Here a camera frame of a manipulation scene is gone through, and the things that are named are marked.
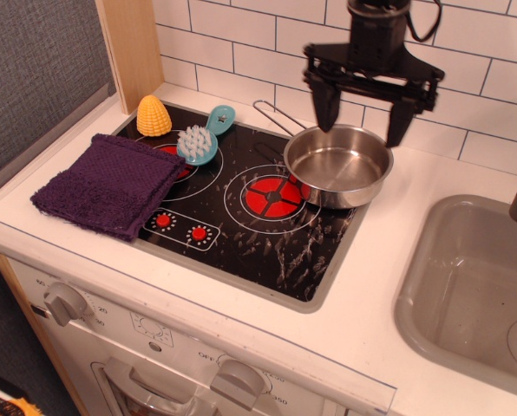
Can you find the white toy oven front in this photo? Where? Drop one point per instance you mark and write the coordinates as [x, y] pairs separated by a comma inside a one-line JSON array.
[[108, 330]]

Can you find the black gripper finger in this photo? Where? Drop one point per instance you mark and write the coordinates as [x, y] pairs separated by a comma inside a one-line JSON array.
[[400, 117], [326, 101]]

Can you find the grey oven door handle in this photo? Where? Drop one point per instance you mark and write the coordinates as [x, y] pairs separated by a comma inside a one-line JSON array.
[[153, 391]]

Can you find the grey oven temperature knob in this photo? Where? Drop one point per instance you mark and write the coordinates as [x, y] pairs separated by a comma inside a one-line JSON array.
[[238, 383]]

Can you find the blue dish brush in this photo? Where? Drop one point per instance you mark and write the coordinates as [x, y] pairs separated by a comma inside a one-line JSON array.
[[198, 145]]

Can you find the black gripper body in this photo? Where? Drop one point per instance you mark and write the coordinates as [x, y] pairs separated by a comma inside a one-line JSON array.
[[375, 61]]

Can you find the grey sink basin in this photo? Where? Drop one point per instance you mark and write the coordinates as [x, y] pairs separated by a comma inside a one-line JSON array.
[[458, 303]]

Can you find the stainless steel pan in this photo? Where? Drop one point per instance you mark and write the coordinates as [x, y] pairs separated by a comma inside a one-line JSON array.
[[341, 169]]

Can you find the red left stove knob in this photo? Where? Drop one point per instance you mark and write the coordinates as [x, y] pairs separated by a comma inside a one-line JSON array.
[[163, 220]]

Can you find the red right stove knob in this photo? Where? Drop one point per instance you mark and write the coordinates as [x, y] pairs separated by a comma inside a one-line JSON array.
[[199, 234]]

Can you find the purple folded towel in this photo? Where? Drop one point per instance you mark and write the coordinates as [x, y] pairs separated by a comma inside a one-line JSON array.
[[112, 188]]

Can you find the grey timer knob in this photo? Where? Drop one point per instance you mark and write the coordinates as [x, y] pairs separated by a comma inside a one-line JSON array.
[[64, 303]]

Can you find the yellow black fabric object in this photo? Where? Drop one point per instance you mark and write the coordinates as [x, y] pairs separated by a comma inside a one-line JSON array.
[[18, 407]]

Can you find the yellow toy corn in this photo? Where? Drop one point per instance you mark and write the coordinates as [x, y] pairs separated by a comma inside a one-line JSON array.
[[153, 119]]

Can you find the red stove knob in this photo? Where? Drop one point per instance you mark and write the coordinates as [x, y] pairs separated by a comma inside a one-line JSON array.
[[199, 234], [163, 220]]

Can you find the wooden side post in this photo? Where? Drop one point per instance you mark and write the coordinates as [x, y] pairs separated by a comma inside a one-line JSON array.
[[133, 49]]

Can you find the black toy stove top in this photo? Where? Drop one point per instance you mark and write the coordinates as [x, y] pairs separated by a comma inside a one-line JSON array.
[[263, 237]]

